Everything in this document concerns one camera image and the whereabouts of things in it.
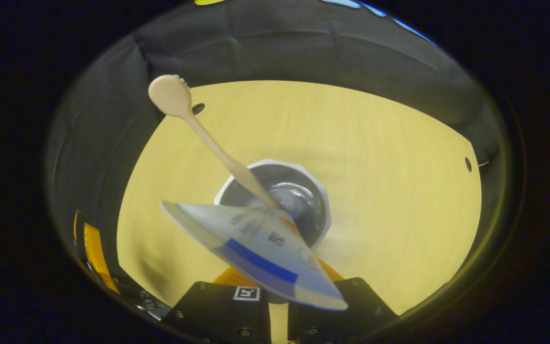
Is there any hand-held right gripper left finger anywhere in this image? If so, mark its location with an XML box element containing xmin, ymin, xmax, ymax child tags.
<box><xmin>163</xmin><ymin>268</ymin><xmax>272</xmax><ymax>344</ymax></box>

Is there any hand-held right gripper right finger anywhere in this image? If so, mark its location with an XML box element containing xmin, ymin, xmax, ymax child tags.
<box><xmin>287</xmin><ymin>258</ymin><xmax>398</xmax><ymax>344</ymax></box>

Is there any white toothpaste tube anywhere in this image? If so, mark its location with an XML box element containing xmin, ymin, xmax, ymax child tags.
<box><xmin>159</xmin><ymin>200</ymin><xmax>349</xmax><ymax>311</ymax></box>

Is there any white cup with wooden handle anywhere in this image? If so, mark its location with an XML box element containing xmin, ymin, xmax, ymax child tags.
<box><xmin>214</xmin><ymin>159</ymin><xmax>332</xmax><ymax>251</ymax></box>

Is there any beige toothbrush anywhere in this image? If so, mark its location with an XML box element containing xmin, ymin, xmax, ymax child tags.
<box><xmin>148</xmin><ymin>75</ymin><xmax>283</xmax><ymax>211</ymax></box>

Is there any light wooden desktop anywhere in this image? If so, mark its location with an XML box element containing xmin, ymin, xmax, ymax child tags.
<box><xmin>116</xmin><ymin>80</ymin><xmax>482</xmax><ymax>344</ymax></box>

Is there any black backdrop cloth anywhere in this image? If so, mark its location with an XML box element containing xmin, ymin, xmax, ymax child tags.
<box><xmin>46</xmin><ymin>0</ymin><xmax>505</xmax><ymax>287</ymax></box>

